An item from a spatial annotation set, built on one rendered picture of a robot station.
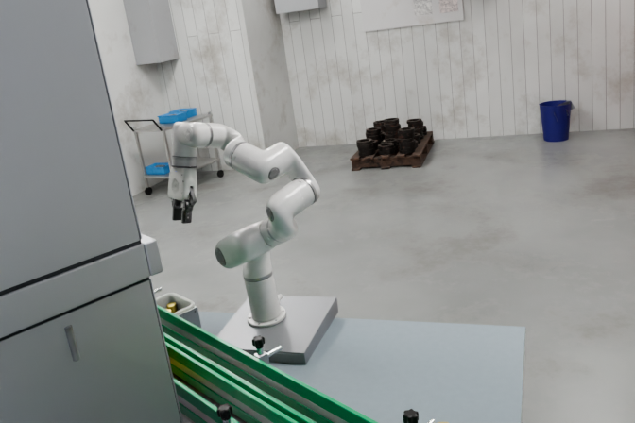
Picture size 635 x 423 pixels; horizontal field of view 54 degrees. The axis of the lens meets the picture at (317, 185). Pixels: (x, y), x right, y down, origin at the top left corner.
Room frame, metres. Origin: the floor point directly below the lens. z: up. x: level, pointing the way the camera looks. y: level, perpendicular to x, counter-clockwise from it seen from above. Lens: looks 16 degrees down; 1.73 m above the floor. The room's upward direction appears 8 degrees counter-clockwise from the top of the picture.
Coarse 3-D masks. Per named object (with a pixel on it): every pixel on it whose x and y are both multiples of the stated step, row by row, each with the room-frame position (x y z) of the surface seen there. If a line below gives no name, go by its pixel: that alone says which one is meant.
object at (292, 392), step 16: (176, 320) 1.57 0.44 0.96; (176, 336) 1.59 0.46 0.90; (192, 336) 1.52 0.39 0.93; (208, 336) 1.45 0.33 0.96; (208, 352) 1.46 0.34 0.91; (224, 352) 1.40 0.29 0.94; (240, 352) 1.34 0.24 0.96; (240, 368) 1.35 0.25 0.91; (256, 368) 1.29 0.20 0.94; (272, 368) 1.24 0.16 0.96; (256, 384) 1.30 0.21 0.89; (272, 384) 1.25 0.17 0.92; (288, 384) 1.20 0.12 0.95; (304, 384) 1.16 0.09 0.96; (288, 400) 1.21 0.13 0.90; (304, 400) 1.17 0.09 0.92; (320, 400) 1.12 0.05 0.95; (336, 400) 1.09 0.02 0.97; (320, 416) 1.13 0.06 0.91; (336, 416) 1.09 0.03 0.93; (352, 416) 1.05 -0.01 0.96
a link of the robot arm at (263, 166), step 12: (240, 144) 1.68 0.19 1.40; (276, 144) 1.68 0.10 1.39; (240, 156) 1.65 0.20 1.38; (252, 156) 1.63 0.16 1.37; (264, 156) 1.63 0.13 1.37; (276, 156) 1.63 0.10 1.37; (288, 156) 1.65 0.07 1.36; (240, 168) 1.65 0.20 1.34; (252, 168) 1.61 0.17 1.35; (264, 168) 1.60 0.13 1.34; (276, 168) 1.62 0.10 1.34; (288, 168) 1.66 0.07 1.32; (300, 168) 1.66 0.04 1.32; (264, 180) 1.61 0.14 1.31; (312, 180) 1.65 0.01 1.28
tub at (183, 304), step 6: (168, 294) 2.02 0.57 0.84; (174, 294) 2.01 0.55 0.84; (156, 300) 1.99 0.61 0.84; (162, 300) 2.00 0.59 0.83; (168, 300) 2.02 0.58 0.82; (174, 300) 2.01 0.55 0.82; (180, 300) 1.97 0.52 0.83; (186, 300) 1.95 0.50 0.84; (162, 306) 2.00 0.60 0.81; (180, 306) 1.98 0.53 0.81; (186, 306) 1.95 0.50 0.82; (192, 306) 1.90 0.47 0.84; (180, 312) 1.87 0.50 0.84
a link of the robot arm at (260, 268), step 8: (264, 256) 1.79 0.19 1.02; (248, 264) 1.80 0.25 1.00; (256, 264) 1.78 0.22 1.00; (264, 264) 1.78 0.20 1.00; (248, 272) 1.79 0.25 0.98; (256, 272) 1.78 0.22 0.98; (264, 272) 1.78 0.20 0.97; (272, 272) 1.82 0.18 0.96; (248, 280) 1.79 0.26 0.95; (256, 280) 1.77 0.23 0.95
